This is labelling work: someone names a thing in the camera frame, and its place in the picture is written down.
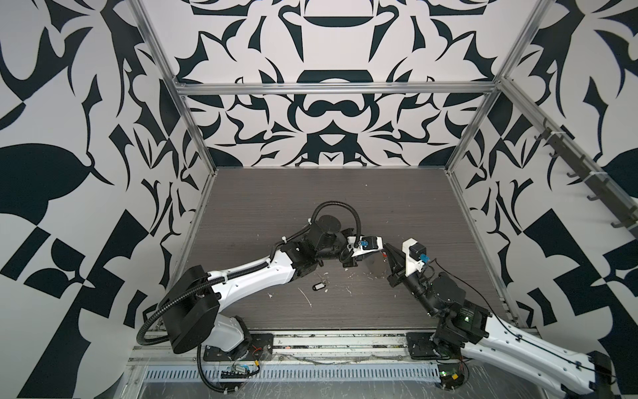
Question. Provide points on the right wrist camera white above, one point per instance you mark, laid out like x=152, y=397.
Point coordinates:
x=416, y=257

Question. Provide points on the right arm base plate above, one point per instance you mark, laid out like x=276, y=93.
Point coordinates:
x=421, y=347

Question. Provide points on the horizontal aluminium frame bar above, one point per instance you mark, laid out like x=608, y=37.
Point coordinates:
x=334, y=88

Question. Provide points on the wall hook rail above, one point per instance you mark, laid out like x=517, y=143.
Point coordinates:
x=585, y=170

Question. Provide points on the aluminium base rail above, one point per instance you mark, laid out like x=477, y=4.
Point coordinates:
x=327, y=346

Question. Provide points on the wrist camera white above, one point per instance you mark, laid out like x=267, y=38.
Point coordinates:
x=370, y=242
x=416, y=257

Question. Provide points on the white slotted cable duct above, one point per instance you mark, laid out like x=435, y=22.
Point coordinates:
x=375, y=372

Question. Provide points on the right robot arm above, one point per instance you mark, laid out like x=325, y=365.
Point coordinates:
x=466, y=330

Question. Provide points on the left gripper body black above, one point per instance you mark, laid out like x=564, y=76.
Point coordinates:
x=350, y=252

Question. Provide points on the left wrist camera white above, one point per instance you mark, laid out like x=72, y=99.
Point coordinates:
x=370, y=242

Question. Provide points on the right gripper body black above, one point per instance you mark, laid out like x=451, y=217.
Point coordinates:
x=398, y=278

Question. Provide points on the right circuit board with wires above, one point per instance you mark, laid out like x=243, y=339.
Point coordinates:
x=452, y=376

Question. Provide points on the left circuit board with wires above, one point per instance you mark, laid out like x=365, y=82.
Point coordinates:
x=241, y=371

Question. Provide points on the circuit board with wires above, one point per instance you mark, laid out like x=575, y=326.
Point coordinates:
x=452, y=376
x=241, y=371

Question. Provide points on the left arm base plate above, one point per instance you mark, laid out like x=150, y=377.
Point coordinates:
x=257, y=346

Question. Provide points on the black key tag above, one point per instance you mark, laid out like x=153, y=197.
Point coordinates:
x=319, y=286

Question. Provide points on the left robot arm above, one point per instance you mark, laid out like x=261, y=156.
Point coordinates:
x=190, y=314

